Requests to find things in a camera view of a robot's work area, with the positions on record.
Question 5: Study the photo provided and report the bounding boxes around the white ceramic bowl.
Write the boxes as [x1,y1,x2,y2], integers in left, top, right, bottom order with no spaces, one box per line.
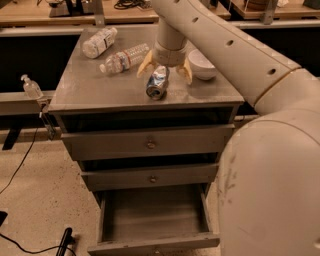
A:
[188,49,217,80]

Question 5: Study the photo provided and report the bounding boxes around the grey open bottom drawer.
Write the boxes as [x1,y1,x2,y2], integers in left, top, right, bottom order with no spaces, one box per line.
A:
[88,184,220,256]

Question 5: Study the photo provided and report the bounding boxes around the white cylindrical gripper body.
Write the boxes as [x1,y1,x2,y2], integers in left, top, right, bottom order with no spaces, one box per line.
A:
[152,41,186,67]

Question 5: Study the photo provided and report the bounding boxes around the left hand sanitizer pump bottle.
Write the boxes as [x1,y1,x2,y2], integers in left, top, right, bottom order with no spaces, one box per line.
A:
[21,74,43,100]

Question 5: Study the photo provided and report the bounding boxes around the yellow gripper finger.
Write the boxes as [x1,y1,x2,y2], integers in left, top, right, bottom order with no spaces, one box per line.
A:
[137,50,156,78]
[176,59,192,85]

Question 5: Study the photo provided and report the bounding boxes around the black coiled cables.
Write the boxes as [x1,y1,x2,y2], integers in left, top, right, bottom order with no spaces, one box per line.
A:
[113,0,148,11]

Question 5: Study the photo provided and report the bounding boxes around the clear water bottle red label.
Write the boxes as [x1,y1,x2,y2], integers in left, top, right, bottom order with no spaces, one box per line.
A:
[99,43,149,75]

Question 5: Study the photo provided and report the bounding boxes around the grey middle drawer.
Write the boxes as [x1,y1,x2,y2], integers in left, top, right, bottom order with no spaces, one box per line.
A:
[81,164,218,192]

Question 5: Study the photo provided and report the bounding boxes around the wooden workbench right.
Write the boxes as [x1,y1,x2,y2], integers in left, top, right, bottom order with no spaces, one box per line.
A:
[230,0,320,20]

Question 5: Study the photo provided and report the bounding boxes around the clear bottle white label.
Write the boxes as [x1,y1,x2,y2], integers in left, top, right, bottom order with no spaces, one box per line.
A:
[82,27,118,59]

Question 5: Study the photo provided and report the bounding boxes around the grey drawer cabinet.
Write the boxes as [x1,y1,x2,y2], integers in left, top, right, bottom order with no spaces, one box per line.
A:
[47,23,245,256]

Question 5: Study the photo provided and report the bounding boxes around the wooden workbench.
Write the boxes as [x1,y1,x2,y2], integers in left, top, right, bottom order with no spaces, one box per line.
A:
[230,0,320,20]
[0,0,232,28]

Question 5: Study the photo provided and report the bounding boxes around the wooden workbench left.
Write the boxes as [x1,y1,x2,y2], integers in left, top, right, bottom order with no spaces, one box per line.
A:
[0,0,232,28]

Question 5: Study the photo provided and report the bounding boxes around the black stand foot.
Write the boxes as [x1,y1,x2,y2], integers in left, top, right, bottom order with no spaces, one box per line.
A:
[56,227,75,256]

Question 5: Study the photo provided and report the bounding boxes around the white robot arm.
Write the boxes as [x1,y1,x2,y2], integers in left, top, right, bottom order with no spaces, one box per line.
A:
[144,0,320,256]

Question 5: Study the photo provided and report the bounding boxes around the grey top drawer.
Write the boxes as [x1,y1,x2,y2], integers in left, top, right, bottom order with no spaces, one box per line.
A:
[62,125,234,161]

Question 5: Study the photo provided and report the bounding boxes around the crushed redbull can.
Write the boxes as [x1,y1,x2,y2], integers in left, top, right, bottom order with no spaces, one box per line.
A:
[146,66,170,100]

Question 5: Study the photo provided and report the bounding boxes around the black floor cable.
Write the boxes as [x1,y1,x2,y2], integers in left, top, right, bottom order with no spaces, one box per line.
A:
[0,128,78,256]

